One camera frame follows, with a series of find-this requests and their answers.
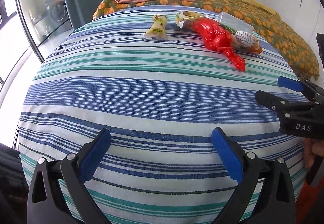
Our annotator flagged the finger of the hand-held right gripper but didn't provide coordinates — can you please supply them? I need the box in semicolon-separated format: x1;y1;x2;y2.
254;90;320;113
278;76;324;103

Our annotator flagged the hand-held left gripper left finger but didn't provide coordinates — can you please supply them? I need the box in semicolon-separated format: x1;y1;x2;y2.
27;128;112;224

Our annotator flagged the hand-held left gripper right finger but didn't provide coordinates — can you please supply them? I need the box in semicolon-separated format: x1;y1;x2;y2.
211;127;296;224

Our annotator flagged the clear plastic box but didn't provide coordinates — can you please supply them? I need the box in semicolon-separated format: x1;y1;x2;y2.
218;11;254;33

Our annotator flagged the red plastic bag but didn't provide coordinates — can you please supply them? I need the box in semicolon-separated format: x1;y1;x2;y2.
193;18;246;72

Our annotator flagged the yellow and brown snack packet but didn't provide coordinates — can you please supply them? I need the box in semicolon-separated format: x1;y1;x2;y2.
176;11;203;30

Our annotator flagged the cream snack packet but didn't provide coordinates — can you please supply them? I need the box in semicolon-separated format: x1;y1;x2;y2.
145;14;169;40

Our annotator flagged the person's right hand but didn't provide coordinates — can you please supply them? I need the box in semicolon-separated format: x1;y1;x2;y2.
303;138;324;169

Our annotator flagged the orange cloth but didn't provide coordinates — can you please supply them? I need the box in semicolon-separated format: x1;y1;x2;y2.
296;180;322;224

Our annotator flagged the striped tablecloth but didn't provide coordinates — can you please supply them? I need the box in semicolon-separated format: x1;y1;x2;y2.
18;5;308;224

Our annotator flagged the dark cloth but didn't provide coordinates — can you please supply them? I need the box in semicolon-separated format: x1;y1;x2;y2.
0;142;30;224

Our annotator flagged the black framed window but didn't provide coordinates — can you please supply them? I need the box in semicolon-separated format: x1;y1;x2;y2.
0;0;45;90

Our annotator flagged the washing machine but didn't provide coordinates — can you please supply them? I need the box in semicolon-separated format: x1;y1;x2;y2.
45;0;69;28

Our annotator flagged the glass sliding door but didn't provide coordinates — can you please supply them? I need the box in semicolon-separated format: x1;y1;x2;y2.
15;0;74;63

